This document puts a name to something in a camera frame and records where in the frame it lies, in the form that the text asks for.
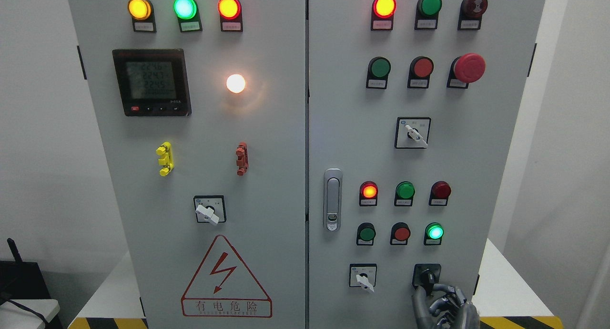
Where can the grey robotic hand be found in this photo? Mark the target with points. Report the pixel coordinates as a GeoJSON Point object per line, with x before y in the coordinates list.
{"type": "Point", "coordinates": [452, 310]}

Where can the black rotary knob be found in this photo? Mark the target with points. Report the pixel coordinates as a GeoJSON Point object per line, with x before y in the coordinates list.
{"type": "Point", "coordinates": [426, 275]}

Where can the green push button lower right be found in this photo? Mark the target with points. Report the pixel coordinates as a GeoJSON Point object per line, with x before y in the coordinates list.
{"type": "Point", "coordinates": [434, 232]}

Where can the green push button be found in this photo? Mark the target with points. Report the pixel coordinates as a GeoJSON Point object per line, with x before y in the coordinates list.
{"type": "Point", "coordinates": [377, 73]}
{"type": "Point", "coordinates": [365, 234]}
{"type": "Point", "coordinates": [434, 232]}

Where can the red push button lower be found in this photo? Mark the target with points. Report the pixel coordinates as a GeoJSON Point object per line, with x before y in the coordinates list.
{"type": "Point", "coordinates": [400, 234]}

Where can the red push button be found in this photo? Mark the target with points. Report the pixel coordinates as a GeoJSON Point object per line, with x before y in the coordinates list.
{"type": "Point", "coordinates": [400, 234]}
{"type": "Point", "coordinates": [419, 73]}

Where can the green push button lower left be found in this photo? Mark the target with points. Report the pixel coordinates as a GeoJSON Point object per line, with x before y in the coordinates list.
{"type": "Point", "coordinates": [365, 234]}

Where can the red indicator middle right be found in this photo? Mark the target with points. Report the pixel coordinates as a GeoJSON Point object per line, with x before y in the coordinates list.
{"type": "Point", "coordinates": [439, 194]}

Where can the green indicator middle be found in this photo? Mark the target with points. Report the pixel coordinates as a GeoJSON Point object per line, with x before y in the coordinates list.
{"type": "Point", "coordinates": [404, 194]}

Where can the red indicator middle left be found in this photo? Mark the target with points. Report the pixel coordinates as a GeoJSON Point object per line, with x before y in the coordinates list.
{"type": "Point", "coordinates": [368, 194]}

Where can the red electric hazard sticker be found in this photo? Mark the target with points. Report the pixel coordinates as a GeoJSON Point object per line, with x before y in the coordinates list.
{"type": "Point", "coordinates": [224, 286]}

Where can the grey electrical control cabinet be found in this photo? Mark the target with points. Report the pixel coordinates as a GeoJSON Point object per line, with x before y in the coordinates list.
{"type": "Point", "coordinates": [306, 109]}

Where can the red emergency stop button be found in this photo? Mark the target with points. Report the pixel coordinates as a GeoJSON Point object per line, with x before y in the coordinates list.
{"type": "Point", "coordinates": [466, 69]}

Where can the red push button upper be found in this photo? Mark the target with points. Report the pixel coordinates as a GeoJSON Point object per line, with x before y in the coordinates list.
{"type": "Point", "coordinates": [419, 73]}

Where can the green push button upper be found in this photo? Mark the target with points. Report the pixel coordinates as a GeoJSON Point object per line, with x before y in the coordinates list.
{"type": "Point", "coordinates": [377, 73]}

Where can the dark red buzzer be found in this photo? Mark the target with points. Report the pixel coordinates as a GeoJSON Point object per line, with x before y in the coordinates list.
{"type": "Point", "coordinates": [470, 17]}

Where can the green indicator top right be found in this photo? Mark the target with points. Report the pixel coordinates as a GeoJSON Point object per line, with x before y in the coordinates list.
{"type": "Point", "coordinates": [427, 15]}

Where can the red lit indicator top right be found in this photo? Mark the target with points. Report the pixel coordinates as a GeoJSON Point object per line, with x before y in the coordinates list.
{"type": "Point", "coordinates": [382, 18]}

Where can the white glowing lamp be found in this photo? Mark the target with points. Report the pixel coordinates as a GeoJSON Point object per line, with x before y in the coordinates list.
{"type": "Point", "coordinates": [236, 83]}

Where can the red lit indicator left door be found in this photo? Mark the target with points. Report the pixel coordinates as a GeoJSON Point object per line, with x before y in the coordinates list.
{"type": "Point", "coordinates": [230, 12]}

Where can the black digital power meter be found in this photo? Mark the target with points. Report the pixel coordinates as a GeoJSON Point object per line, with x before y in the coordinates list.
{"type": "Point", "coordinates": [152, 82]}

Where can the green lit indicator light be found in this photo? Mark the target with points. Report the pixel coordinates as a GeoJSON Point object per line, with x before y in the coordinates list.
{"type": "Point", "coordinates": [188, 16]}

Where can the yellow indicator light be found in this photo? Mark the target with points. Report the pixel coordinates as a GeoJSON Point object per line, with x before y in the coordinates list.
{"type": "Point", "coordinates": [142, 15]}

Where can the black box with antenna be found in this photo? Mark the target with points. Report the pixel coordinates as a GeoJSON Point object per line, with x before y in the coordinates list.
{"type": "Point", "coordinates": [20, 280]}

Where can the white selector switch lower right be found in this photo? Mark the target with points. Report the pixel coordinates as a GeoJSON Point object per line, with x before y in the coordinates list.
{"type": "Point", "coordinates": [363, 275]}

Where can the white selector switch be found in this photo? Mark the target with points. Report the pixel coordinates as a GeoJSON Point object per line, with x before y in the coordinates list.
{"type": "Point", "coordinates": [412, 132]}
{"type": "Point", "coordinates": [363, 275]}

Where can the silver door latch handle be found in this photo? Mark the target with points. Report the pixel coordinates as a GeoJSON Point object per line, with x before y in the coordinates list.
{"type": "Point", "coordinates": [332, 197]}

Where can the white selector switch upper right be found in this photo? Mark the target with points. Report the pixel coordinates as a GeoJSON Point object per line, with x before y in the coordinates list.
{"type": "Point", "coordinates": [412, 132]}

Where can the white selector switch left door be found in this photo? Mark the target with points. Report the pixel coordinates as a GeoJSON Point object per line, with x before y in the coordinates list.
{"type": "Point", "coordinates": [209, 209]}

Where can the red terminal handle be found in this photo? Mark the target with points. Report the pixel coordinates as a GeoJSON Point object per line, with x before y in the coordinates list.
{"type": "Point", "coordinates": [242, 161]}

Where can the yellow terminal handle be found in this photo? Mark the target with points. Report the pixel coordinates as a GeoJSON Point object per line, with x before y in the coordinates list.
{"type": "Point", "coordinates": [165, 158]}

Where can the white table with cable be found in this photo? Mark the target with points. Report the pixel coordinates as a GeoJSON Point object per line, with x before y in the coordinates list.
{"type": "Point", "coordinates": [12, 317]}

